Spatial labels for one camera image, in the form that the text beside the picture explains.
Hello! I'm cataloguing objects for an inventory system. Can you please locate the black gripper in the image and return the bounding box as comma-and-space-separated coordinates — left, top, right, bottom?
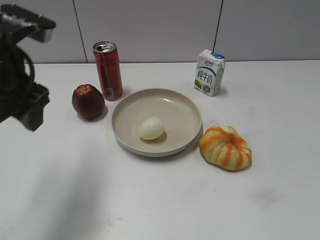
0, 32, 50, 132

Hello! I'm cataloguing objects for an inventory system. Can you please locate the white egg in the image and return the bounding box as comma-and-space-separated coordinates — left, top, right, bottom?
137, 117, 165, 140

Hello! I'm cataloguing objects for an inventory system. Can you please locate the beige round plate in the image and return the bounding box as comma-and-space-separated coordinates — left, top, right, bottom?
111, 88, 202, 158

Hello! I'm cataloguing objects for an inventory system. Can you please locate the dark red apple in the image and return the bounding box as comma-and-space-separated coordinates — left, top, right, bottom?
71, 84, 106, 120

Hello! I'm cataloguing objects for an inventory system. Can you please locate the red soda can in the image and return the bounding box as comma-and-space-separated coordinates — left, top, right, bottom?
93, 40, 123, 101

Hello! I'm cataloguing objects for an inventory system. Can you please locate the white blue milk carton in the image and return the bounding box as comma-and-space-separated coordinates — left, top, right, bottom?
194, 49, 226, 97

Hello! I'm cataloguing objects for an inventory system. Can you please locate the orange striped bread bun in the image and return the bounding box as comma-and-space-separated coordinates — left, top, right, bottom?
198, 126, 252, 171

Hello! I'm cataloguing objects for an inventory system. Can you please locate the black cable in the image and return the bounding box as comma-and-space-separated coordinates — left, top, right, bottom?
14, 44, 36, 106

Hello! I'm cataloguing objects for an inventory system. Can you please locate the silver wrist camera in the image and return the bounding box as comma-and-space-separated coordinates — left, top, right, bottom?
0, 3, 56, 43

